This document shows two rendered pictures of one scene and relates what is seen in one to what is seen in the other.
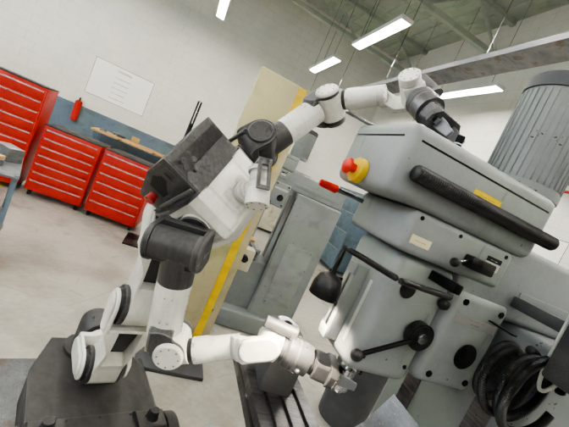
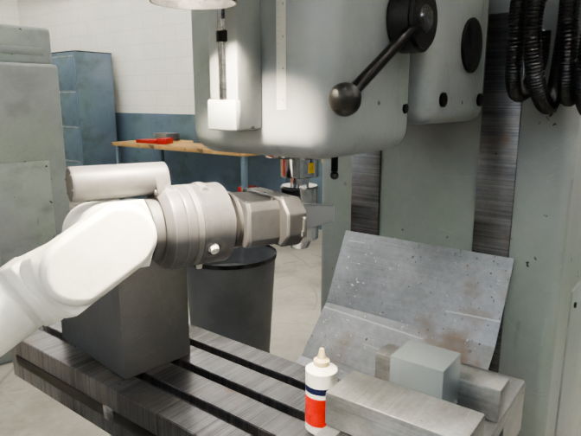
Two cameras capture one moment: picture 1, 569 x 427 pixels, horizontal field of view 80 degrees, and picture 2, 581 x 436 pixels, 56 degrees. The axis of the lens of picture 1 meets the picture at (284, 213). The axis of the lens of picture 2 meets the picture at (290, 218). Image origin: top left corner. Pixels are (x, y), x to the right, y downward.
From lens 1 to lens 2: 48 cm
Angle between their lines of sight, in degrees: 33
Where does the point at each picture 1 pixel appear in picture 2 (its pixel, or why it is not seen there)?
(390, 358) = (384, 98)
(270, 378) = (137, 342)
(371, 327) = (335, 30)
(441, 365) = (451, 75)
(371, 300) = not seen: outside the picture
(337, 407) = not seen: hidden behind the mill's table
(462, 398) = (462, 148)
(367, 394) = (256, 309)
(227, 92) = not seen: outside the picture
